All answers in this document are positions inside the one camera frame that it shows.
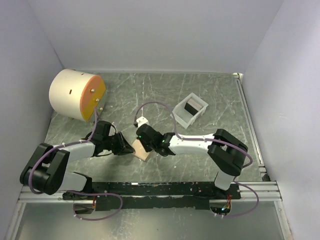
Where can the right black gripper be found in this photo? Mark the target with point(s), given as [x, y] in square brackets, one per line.
[147, 148]

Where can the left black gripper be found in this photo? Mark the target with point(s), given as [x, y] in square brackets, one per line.
[123, 147]

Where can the beige leather card holder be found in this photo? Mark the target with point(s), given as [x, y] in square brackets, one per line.
[139, 151]

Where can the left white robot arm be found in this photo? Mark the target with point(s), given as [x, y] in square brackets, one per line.
[45, 172]

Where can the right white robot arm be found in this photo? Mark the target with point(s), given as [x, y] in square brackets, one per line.
[227, 152]

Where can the white card tray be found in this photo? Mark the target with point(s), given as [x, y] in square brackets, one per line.
[184, 118]

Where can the cream cylinder with orange face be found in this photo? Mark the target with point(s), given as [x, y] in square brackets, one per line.
[77, 94]

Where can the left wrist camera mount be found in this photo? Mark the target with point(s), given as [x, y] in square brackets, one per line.
[114, 127]

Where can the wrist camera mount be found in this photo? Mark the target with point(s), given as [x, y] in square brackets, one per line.
[114, 127]
[140, 121]

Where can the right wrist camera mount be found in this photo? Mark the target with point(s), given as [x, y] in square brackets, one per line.
[140, 121]

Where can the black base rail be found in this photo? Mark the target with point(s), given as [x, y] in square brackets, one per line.
[161, 195]

